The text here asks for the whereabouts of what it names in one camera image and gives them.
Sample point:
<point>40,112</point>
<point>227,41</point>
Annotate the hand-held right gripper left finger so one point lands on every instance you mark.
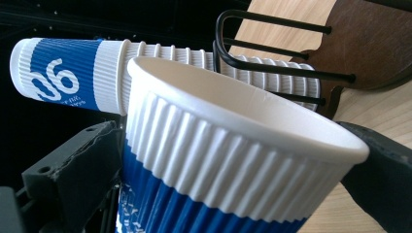
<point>74,174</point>

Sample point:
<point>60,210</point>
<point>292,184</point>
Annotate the blue white paper cup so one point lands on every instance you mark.
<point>226,155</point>

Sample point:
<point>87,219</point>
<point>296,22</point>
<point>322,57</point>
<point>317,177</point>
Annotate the stack of ribbed paper cups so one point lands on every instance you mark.
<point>64,61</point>

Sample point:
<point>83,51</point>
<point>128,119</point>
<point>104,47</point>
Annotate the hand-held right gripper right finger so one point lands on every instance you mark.
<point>385,174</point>

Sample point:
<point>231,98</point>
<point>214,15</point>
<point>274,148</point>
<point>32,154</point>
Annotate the dark wooden cup holder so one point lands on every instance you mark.
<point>366,48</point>

